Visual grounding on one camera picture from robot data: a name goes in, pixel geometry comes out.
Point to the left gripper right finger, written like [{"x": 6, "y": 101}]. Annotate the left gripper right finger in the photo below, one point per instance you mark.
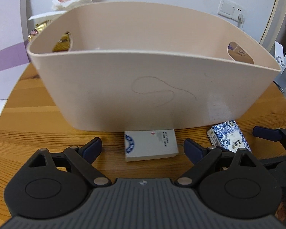
[{"x": 233, "y": 184}]

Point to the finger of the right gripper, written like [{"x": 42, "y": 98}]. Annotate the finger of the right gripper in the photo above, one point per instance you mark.
[
  {"x": 272, "y": 164},
  {"x": 275, "y": 135}
]

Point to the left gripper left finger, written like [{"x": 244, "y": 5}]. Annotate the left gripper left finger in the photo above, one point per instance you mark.
[{"x": 51, "y": 185}]

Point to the blue white tissue pack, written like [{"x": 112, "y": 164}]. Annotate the blue white tissue pack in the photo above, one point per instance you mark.
[{"x": 228, "y": 136}]

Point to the white blue card box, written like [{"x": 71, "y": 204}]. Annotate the white blue card box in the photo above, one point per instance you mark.
[{"x": 148, "y": 145}]

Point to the grey laptop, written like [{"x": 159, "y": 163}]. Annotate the grey laptop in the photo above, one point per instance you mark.
[{"x": 280, "y": 81}]

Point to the white phone stand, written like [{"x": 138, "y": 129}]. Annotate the white phone stand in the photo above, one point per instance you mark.
[{"x": 279, "y": 55}]

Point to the beige plastic storage basket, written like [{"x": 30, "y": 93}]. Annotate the beige plastic storage basket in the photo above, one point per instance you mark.
[{"x": 146, "y": 66}]

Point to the pink bed headboard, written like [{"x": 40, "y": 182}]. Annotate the pink bed headboard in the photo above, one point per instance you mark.
[{"x": 13, "y": 40}]

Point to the gold snack bag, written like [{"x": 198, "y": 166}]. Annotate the gold snack bag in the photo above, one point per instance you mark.
[{"x": 59, "y": 44}]

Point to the wooden shelf frame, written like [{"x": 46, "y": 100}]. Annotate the wooden shelf frame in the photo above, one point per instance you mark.
[{"x": 283, "y": 28}]

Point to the white wall switch socket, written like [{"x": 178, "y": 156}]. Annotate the white wall switch socket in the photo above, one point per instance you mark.
[{"x": 231, "y": 10}]

